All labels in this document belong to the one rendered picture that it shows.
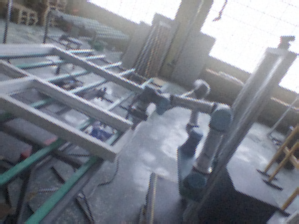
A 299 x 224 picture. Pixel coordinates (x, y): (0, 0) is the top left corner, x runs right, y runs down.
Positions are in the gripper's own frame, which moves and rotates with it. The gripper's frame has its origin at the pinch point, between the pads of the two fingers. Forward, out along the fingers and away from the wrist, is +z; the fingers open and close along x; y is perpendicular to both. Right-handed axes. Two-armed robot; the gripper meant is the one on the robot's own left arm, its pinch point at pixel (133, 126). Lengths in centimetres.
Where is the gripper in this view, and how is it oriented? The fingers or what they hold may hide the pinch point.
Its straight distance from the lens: 160.4
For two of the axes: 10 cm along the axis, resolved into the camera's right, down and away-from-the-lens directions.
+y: -2.2, 2.9, -9.3
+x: 9.0, 4.3, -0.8
